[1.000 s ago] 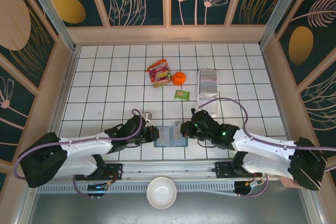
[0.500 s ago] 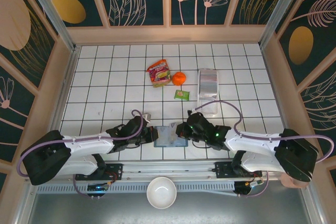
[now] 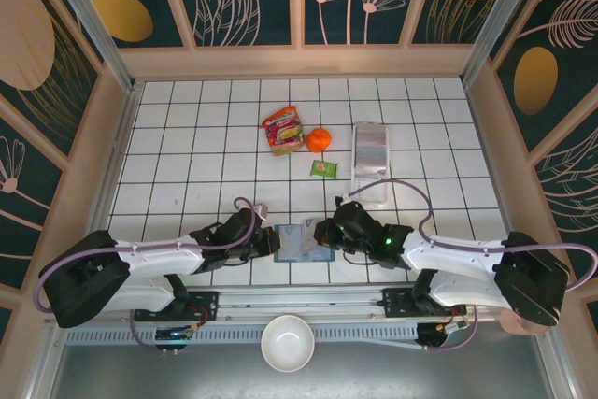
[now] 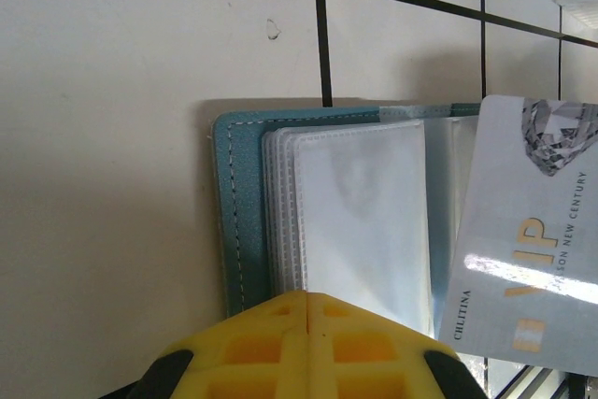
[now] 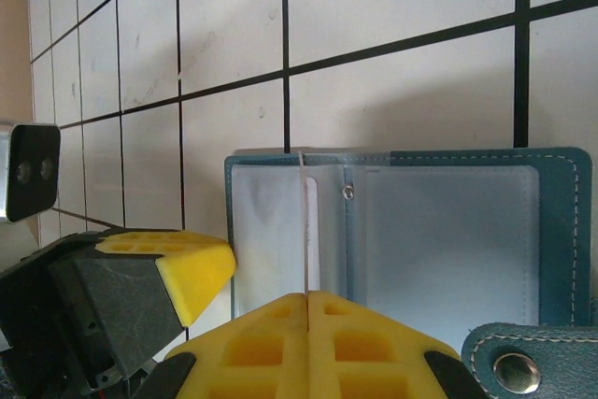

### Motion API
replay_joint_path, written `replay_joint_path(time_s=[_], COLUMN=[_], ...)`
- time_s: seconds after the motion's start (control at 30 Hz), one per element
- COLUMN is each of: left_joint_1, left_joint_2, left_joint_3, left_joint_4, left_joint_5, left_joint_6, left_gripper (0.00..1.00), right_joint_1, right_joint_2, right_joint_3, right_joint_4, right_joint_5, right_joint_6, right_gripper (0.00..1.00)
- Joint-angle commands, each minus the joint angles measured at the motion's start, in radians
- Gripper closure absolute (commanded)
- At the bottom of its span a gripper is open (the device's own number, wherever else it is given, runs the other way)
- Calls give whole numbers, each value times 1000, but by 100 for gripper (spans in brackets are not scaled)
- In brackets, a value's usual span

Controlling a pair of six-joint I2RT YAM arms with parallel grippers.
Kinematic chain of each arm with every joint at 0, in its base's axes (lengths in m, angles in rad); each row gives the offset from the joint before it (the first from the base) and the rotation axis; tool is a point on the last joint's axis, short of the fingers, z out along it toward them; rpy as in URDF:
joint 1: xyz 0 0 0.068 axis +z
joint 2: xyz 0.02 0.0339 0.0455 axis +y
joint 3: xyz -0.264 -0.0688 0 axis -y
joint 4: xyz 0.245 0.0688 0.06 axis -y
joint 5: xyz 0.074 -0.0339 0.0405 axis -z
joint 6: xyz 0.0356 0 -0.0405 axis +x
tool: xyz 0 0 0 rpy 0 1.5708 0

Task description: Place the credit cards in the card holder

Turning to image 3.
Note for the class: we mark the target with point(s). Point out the patterned silver card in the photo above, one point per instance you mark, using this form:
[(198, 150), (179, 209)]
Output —
[(309, 235)]

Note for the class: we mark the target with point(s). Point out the clear plastic card tray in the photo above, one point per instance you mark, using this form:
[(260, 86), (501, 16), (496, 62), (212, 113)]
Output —
[(369, 146)]

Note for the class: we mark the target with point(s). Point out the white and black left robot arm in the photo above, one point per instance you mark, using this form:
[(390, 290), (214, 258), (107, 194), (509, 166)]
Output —
[(159, 260)]

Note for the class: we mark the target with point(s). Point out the small green packet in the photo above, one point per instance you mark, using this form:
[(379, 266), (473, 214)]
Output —
[(323, 168)]

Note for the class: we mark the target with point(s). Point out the orange mandarin fruit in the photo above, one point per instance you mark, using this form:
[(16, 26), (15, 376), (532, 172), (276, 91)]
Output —
[(318, 140)]

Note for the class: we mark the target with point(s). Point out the white bowl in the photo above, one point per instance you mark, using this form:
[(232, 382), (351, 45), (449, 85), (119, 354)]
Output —
[(287, 343)]

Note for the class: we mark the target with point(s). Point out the red orange snack packet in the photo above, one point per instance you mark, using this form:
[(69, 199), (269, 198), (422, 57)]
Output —
[(282, 130)]

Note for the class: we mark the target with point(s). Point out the small controller circuit board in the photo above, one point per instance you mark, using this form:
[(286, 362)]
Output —
[(175, 333), (451, 328)]

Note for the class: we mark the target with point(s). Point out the grey metal sheet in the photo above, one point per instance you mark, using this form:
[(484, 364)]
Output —
[(187, 375)]

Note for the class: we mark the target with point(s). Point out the pink plastic cup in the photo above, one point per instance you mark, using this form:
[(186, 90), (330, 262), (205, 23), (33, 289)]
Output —
[(514, 326)]

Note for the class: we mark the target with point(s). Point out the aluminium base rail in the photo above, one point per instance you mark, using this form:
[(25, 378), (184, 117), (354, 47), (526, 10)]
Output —
[(299, 298)]

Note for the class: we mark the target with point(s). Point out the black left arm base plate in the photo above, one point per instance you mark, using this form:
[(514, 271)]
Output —
[(205, 305)]

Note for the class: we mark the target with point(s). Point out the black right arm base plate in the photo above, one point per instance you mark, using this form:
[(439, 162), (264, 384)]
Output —
[(397, 301)]

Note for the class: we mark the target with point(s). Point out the aluminium frame post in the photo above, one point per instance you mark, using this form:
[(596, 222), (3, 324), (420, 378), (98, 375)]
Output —
[(98, 30), (504, 20)]

